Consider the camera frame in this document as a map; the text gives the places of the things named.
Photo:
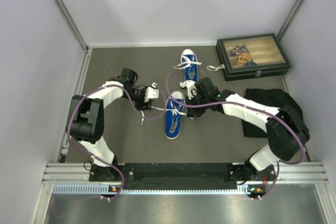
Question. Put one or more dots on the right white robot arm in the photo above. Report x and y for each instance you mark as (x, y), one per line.
(285, 130)

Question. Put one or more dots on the black cloth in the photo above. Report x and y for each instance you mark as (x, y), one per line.
(271, 97)

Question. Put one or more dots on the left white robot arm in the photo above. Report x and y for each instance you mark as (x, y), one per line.
(85, 123)

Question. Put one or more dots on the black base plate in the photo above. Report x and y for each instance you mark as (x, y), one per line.
(191, 175)

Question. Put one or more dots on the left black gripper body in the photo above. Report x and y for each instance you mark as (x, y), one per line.
(138, 96)

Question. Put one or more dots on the black glass-lid jewelry box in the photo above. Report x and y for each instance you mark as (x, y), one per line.
(251, 57)

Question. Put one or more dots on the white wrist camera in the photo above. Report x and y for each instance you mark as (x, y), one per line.
(152, 92)
(190, 87)

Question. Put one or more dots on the grey slotted cable duct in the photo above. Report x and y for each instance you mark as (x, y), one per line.
(82, 189)

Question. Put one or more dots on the blue sneaker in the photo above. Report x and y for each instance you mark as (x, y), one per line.
(173, 112)
(189, 64)

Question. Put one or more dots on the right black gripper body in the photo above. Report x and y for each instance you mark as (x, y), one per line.
(199, 99)

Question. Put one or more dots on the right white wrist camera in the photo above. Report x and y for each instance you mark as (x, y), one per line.
(190, 87)

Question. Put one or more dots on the aluminium frame rail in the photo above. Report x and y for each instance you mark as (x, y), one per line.
(303, 173)

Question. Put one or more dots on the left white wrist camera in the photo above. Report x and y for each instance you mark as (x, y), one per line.
(152, 92)

